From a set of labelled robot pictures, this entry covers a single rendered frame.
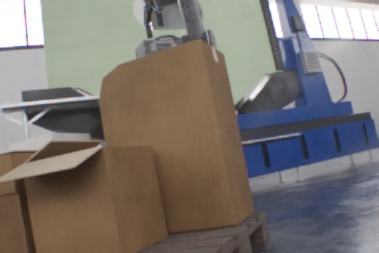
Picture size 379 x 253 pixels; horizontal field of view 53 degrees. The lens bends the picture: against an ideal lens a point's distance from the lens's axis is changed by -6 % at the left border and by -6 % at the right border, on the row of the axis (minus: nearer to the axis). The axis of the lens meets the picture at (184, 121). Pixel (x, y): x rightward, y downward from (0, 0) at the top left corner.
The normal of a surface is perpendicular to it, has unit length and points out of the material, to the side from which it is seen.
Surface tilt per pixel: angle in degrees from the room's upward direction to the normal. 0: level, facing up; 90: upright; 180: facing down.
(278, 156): 90
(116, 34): 90
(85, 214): 90
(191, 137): 90
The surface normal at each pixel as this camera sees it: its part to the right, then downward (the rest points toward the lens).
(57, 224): -0.39, -0.04
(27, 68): 0.40, -0.18
